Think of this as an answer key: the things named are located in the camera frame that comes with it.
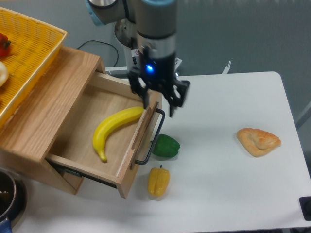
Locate open wooden top drawer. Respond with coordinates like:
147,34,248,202
46,72,162,198

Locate white round food item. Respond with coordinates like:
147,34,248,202
0,62,9,86

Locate toasted bread piece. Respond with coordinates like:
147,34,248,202
236,128,281,157

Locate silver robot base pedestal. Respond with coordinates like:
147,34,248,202
114,19,141,79

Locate yellow banana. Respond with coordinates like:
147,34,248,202
92,106,144,163

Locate green bell pepper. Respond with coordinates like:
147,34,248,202
152,134,180,158

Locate yellow bell pepper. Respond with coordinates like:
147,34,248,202
147,165,170,197

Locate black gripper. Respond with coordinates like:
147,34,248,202
128,42,190,117

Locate wooden drawer cabinet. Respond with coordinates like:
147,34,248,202
0,46,104,194

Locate black corner object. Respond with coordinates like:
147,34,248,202
299,196,311,221

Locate black cable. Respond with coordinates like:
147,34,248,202
76,40,119,68

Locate black metal drawer handle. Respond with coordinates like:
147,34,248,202
134,108,165,166

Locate dark metal pot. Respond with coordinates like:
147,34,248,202
0,169,27,233

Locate yellow plastic basket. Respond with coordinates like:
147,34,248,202
0,8,68,125

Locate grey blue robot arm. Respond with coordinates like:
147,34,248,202
86,0,190,116

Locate red bell pepper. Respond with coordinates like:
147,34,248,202
0,33,11,57

